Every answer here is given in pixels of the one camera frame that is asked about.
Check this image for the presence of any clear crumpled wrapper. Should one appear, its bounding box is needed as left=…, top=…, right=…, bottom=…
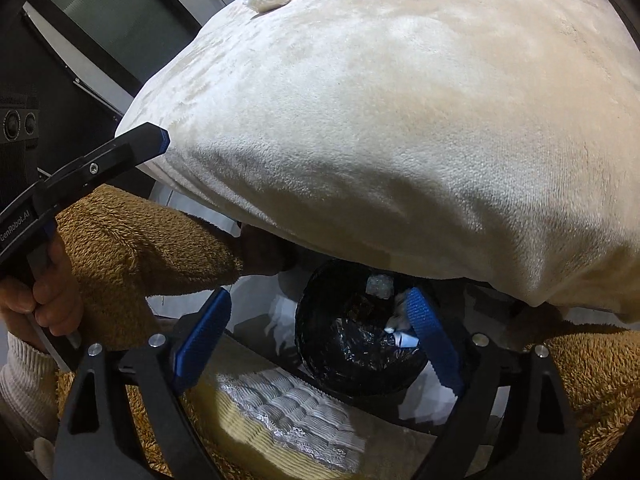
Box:
left=367, top=275, right=396, bottom=302

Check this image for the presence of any dark glass door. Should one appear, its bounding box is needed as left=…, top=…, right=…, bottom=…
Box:
left=36, top=0, right=202, bottom=92

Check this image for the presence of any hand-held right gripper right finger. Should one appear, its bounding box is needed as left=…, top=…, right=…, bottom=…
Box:
left=404, top=287, right=593, bottom=480

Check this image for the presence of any person's left forearm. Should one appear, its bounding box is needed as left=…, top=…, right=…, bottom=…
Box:
left=0, top=332, right=62, bottom=443

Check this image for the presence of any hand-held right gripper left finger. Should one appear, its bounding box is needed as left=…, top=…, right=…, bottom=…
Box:
left=52, top=287, right=233, bottom=480

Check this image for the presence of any black trash bin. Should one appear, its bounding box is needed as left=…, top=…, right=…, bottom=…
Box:
left=294, top=259, right=442, bottom=397

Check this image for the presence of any bed with cream blanket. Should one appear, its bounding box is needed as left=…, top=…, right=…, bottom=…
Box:
left=115, top=0, right=640, bottom=332

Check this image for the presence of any person's left hand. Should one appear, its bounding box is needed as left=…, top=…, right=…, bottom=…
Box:
left=0, top=232, right=84, bottom=352

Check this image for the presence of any yellow white knitted mat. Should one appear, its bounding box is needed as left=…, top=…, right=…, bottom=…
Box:
left=145, top=332, right=453, bottom=480

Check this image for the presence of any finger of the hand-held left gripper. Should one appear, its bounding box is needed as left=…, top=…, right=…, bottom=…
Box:
left=37, top=122, right=172, bottom=197

